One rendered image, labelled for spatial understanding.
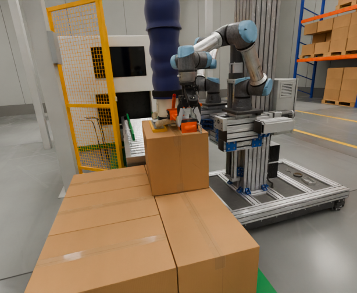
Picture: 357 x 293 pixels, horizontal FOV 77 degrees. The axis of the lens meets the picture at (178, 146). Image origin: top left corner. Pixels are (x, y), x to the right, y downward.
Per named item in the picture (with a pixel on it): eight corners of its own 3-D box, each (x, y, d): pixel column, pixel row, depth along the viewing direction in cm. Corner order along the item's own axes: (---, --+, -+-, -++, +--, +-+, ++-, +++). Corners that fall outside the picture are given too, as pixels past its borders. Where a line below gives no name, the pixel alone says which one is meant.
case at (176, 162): (146, 163, 207) (141, 120, 194) (188, 158, 214) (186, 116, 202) (152, 196, 151) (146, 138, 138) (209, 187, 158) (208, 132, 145)
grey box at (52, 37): (57, 64, 245) (51, 34, 236) (63, 64, 246) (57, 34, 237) (53, 63, 226) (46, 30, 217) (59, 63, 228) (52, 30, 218)
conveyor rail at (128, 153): (121, 126, 428) (120, 116, 422) (124, 126, 429) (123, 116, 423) (128, 177, 215) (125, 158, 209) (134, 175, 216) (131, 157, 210)
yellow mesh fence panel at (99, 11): (74, 175, 323) (39, 7, 258) (79, 172, 331) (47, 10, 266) (124, 184, 289) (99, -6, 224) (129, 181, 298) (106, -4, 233)
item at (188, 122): (178, 129, 114) (177, 120, 113) (192, 128, 116) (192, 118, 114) (181, 133, 107) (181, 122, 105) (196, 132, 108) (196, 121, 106)
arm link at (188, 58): (199, 45, 101) (186, 44, 96) (199, 71, 105) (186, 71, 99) (186, 47, 107) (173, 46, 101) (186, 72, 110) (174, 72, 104)
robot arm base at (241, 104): (245, 107, 180) (245, 94, 177) (256, 109, 167) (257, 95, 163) (228, 109, 176) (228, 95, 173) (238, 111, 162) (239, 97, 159)
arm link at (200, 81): (205, 88, 207) (209, 33, 213) (189, 89, 211) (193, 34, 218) (207, 93, 218) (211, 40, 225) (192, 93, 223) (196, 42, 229)
